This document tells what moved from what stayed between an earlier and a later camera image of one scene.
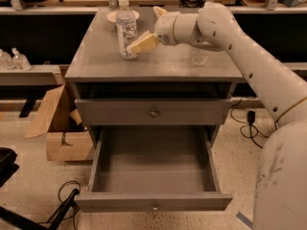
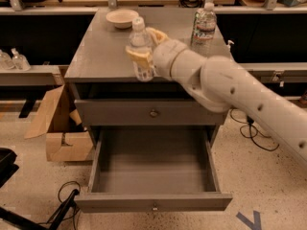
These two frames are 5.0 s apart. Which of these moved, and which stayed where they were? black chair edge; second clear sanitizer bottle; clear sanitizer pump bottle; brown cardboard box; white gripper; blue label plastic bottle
Moved: white gripper; blue label plastic bottle
Stayed: clear sanitizer pump bottle; brown cardboard box; black chair edge; second clear sanitizer bottle
